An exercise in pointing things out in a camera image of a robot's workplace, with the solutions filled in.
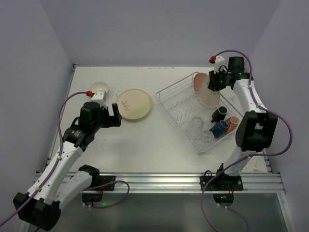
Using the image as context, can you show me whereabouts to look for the cream plate yellow patch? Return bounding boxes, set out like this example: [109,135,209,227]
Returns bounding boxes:
[122,116,148,122]

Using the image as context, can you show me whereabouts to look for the cream plate orange patch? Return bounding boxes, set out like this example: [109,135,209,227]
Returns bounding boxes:
[193,72,220,108]

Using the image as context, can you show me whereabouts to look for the cream plate green patch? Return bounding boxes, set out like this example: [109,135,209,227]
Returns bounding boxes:
[120,107,151,119]

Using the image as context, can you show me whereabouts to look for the black mug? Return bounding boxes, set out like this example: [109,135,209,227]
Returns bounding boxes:
[211,106,227,123]

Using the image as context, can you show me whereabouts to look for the white ceramic bowl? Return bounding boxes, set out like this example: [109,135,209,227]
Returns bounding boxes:
[89,82,109,95]

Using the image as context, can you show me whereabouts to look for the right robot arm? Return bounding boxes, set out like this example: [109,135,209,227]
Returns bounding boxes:
[207,55,278,185]

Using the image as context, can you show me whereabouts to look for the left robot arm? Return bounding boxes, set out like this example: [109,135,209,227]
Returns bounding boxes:
[13,101,122,231]

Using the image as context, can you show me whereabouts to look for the pink mug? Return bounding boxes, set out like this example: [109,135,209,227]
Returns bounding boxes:
[225,116,239,135]

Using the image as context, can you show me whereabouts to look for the clear glass far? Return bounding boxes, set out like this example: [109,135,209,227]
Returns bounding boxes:
[189,116,204,131]

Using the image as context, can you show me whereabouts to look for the clear glass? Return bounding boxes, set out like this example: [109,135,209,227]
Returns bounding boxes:
[200,130,214,146]
[189,116,204,131]

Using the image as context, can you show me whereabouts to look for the blue mug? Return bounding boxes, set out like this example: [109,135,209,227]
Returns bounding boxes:
[210,120,229,138]

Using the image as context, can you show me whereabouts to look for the clear glass near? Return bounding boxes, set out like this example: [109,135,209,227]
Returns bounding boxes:
[200,130,214,146]

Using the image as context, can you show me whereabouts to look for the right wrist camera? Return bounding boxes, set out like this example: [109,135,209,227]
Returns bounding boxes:
[213,56,227,74]

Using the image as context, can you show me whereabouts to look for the white wire dish rack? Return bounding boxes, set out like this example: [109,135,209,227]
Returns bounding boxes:
[155,72,243,153]

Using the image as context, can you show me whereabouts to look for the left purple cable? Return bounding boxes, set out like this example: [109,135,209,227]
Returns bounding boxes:
[0,90,130,228]

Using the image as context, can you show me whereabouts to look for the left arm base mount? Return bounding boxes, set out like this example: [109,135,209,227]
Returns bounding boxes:
[82,175,116,205]

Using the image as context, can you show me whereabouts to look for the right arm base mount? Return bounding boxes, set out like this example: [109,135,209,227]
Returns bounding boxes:
[206,173,244,207]

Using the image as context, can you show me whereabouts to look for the aluminium mounting rail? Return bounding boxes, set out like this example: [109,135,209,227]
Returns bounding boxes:
[100,173,285,194]

